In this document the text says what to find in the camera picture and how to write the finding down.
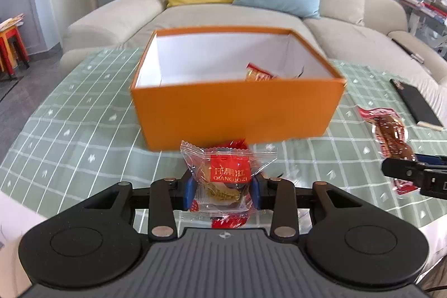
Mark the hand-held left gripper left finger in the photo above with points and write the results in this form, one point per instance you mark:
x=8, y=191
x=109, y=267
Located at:
x=191, y=193

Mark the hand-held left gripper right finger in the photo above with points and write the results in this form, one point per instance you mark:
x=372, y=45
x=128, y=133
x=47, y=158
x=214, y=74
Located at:
x=256, y=193

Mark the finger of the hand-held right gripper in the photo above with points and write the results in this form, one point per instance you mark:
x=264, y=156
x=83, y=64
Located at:
x=433, y=160
x=401, y=168

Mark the clear red label candy packet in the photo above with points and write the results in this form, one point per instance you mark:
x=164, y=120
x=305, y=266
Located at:
x=228, y=172

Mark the red packet of brown meat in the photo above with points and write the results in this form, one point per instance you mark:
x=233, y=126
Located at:
x=391, y=130

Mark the orange cardboard box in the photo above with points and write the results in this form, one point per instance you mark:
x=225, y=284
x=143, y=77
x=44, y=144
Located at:
x=227, y=113

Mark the red cracker packet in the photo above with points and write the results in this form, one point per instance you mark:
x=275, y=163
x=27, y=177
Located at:
x=256, y=73

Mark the black notebook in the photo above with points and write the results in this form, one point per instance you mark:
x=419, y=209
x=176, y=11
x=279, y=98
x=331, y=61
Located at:
x=415, y=102

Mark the remote control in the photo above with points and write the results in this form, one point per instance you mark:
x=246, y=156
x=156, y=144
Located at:
x=410, y=52

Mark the green checked tablecloth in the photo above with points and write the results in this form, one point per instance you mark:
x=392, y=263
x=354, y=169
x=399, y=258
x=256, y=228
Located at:
x=87, y=130

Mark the white shelf rack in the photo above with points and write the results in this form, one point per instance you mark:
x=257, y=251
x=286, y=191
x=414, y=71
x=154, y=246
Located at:
x=427, y=1

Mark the beige sofa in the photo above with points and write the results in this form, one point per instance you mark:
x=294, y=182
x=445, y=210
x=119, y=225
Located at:
x=209, y=15

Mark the red stool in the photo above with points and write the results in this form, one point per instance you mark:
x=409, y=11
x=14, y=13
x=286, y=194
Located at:
x=14, y=46

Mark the papers on stool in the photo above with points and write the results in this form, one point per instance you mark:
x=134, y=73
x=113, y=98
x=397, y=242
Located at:
x=12, y=22

